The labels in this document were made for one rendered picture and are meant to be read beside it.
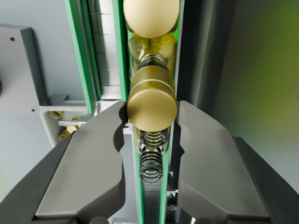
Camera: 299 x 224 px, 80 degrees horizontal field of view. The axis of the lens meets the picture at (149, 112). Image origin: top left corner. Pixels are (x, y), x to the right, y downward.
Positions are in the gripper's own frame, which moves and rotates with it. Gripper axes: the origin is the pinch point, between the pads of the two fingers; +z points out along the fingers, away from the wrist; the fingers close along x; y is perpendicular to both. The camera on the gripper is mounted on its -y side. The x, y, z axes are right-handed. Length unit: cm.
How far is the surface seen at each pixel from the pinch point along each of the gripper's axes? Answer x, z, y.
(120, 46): -5.5, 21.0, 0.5
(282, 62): 12.1, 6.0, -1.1
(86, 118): -14.9, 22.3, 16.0
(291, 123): 12.0, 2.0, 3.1
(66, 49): -24.8, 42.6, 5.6
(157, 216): 2, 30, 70
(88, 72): -12.7, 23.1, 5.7
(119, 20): -5.2, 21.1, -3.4
